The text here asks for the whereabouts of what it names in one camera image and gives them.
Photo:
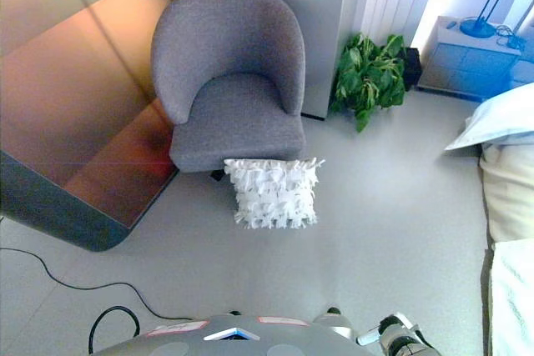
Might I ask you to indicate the white fringed pillow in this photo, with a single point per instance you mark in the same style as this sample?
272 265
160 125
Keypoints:
273 195

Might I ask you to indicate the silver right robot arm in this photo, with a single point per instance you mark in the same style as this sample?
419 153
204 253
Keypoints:
406 345

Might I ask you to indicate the light blue bed pillow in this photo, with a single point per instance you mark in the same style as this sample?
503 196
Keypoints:
500 122

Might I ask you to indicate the grey fabric armchair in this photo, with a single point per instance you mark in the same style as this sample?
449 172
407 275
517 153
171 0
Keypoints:
233 114

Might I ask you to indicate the green leafy plant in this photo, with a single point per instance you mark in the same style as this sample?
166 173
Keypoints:
369 76

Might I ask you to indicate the black plant pot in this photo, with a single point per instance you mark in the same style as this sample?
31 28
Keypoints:
412 68

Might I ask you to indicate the grey robot torso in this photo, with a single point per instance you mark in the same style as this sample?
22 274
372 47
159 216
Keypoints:
233 341

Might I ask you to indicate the brown wooden cabinet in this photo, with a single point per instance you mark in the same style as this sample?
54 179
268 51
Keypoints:
71 93

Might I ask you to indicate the white nightstand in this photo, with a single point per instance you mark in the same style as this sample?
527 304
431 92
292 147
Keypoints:
467 64

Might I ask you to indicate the cream blanket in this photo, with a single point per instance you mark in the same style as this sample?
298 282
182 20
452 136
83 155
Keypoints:
511 193

